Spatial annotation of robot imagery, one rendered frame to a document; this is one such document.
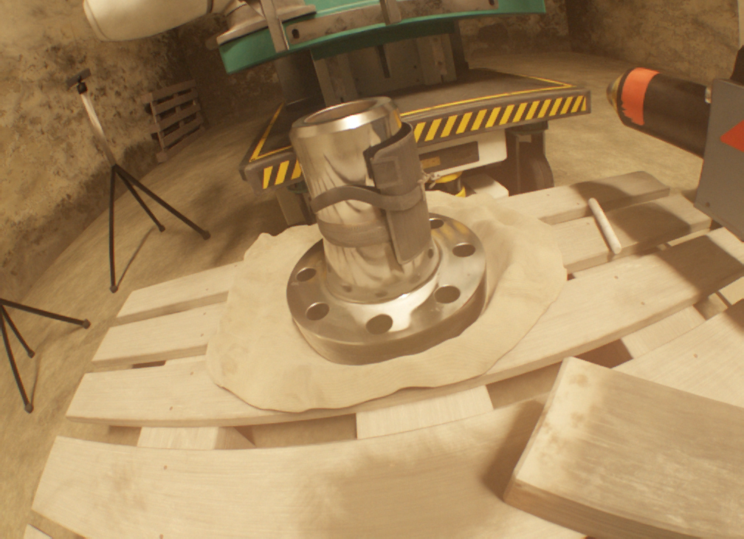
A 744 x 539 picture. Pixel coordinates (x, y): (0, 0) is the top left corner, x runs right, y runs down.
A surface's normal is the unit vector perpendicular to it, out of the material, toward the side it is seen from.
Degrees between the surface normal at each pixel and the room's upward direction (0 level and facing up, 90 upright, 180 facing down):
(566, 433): 0
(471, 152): 90
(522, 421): 0
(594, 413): 0
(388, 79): 90
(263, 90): 90
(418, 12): 90
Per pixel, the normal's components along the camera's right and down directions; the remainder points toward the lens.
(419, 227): 0.79, 0.20
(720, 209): -0.94, 0.32
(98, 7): 0.12, 0.72
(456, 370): 0.19, 0.21
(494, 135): 0.18, 0.55
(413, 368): 0.02, 0.07
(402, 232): 0.45, 0.43
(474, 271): -0.22, -0.79
